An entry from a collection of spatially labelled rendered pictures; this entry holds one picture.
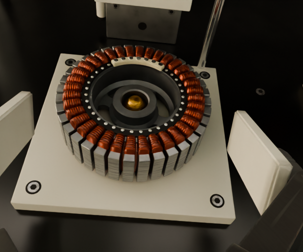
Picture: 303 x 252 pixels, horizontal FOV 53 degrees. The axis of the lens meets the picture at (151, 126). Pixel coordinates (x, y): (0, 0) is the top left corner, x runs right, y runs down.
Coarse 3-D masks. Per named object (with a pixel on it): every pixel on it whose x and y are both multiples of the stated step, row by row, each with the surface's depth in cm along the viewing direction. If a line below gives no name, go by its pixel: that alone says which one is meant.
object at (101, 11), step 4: (96, 4) 31; (100, 4) 31; (104, 4) 31; (96, 8) 31; (100, 8) 31; (104, 8) 31; (96, 12) 32; (100, 12) 31; (104, 12) 31; (100, 16) 32; (104, 16) 32
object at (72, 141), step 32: (96, 64) 23; (128, 64) 24; (160, 64) 23; (64, 96) 21; (96, 96) 24; (128, 96) 23; (160, 96) 25; (192, 96) 22; (64, 128) 20; (96, 128) 19; (128, 128) 22; (160, 128) 20; (192, 128) 20; (96, 160) 19; (128, 160) 19; (160, 160) 19
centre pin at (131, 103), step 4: (132, 96) 23; (136, 96) 23; (124, 100) 23; (128, 100) 22; (132, 100) 22; (136, 100) 22; (140, 100) 22; (124, 104) 23; (128, 104) 22; (132, 104) 22; (136, 104) 22; (140, 104) 22; (144, 104) 23; (128, 108) 22; (132, 108) 22; (136, 108) 22; (140, 108) 22
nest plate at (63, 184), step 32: (64, 64) 28; (32, 160) 22; (64, 160) 22; (192, 160) 23; (224, 160) 23; (32, 192) 20; (64, 192) 20; (96, 192) 21; (128, 192) 21; (160, 192) 21; (192, 192) 21; (224, 192) 22
